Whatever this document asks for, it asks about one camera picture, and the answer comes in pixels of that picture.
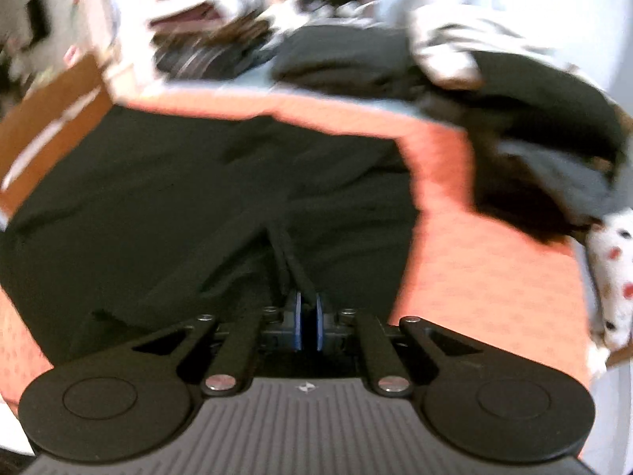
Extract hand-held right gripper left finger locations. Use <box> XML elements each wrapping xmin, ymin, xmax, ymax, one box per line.
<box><xmin>131</xmin><ymin>293</ymin><xmax>303</xmax><ymax>397</ymax></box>

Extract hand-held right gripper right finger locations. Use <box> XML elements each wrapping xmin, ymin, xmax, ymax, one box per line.
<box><xmin>315</xmin><ymin>293</ymin><xmax>488</xmax><ymax>397</ymax></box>

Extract black pants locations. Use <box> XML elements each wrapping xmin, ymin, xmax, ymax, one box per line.
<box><xmin>0</xmin><ymin>104</ymin><xmax>423</xmax><ymax>367</ymax></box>

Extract thick black folded clothes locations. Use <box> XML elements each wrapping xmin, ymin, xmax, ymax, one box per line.
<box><xmin>271</xmin><ymin>25</ymin><xmax>426</xmax><ymax>102</ymax></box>

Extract orange flower-print mat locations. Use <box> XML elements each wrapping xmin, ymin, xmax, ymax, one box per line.
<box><xmin>0</xmin><ymin>91</ymin><xmax>599</xmax><ymax>407</ymax></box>

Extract black folded garment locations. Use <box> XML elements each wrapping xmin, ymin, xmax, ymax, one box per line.
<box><xmin>467</xmin><ymin>129</ymin><xmax>589</xmax><ymax>245</ymax></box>
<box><xmin>465</xmin><ymin>49</ymin><xmax>624</xmax><ymax>159</ymax></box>

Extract plaid folded garment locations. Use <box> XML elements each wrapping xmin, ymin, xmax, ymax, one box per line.
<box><xmin>153</xmin><ymin>42</ymin><xmax>273</xmax><ymax>82</ymax></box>

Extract grey folded garment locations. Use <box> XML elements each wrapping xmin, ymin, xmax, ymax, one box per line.
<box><xmin>497</xmin><ymin>139</ymin><xmax>619</xmax><ymax>219</ymax></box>

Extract cream white fleece garment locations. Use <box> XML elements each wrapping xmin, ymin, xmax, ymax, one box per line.
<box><xmin>408</xmin><ymin>5</ymin><xmax>555</xmax><ymax>90</ymax></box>

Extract white polka dot blanket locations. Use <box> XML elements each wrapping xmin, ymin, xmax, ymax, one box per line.
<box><xmin>586</xmin><ymin>208</ymin><xmax>633</xmax><ymax>350</ymax></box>

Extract brown patterned folded garment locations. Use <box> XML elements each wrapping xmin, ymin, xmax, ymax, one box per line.
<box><xmin>212</xmin><ymin>7</ymin><xmax>273</xmax><ymax>45</ymax></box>

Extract black wall television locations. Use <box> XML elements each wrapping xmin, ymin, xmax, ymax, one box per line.
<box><xmin>25</xmin><ymin>0</ymin><xmax>50</xmax><ymax>40</ymax></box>

